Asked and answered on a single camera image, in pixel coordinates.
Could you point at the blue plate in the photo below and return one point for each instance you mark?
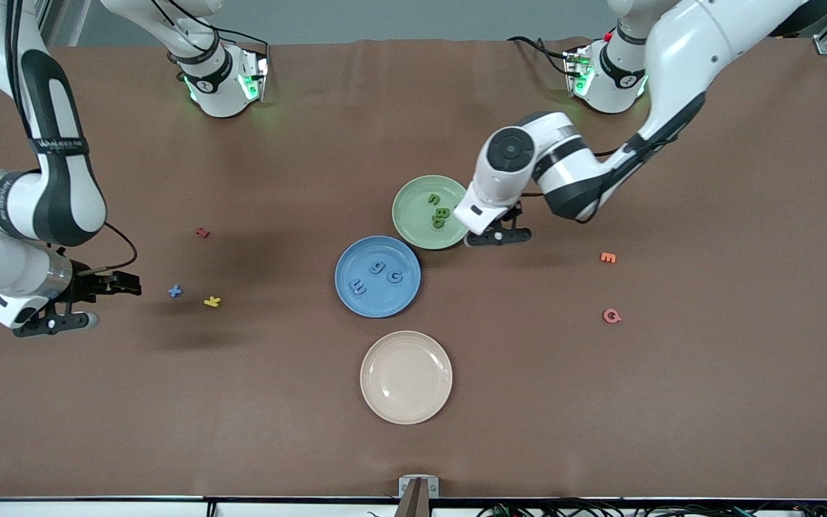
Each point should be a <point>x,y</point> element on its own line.
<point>388,301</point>

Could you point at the pink letter Q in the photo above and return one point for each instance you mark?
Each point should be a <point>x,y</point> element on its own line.
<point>606,317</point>

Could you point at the blue letter M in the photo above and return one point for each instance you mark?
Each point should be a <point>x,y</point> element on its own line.
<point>359,287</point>

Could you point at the gray camera mount bracket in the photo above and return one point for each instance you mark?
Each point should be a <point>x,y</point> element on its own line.
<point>418,486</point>

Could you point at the blue letter X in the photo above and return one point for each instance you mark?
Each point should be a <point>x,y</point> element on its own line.
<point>175,291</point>

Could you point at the blue letter G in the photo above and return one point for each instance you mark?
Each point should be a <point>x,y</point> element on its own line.
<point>390,277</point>

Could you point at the beige plate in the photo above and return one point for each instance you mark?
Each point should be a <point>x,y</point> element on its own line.
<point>406,377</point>

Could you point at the white table edge strip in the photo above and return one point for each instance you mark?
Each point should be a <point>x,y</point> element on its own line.
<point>97,510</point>

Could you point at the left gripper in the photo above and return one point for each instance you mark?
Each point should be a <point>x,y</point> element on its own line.
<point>512,213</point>

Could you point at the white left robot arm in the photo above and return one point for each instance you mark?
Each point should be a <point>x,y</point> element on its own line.
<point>701,43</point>

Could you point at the brown table cover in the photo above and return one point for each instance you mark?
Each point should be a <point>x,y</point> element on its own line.
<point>600,395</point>

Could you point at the green letter B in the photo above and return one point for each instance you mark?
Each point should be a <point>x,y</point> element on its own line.
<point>442,213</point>

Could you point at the green plate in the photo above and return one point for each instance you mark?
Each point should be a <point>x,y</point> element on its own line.
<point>413,215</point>

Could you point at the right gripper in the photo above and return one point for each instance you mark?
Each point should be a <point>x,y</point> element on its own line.
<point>88,286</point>

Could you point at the brown camera support post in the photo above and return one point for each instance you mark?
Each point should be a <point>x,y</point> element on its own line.
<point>413,506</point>

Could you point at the blue numeral nine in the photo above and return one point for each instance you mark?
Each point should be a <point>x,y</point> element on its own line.
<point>380,266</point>

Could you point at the yellow letter K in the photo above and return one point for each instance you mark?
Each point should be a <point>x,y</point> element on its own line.
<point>212,301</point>

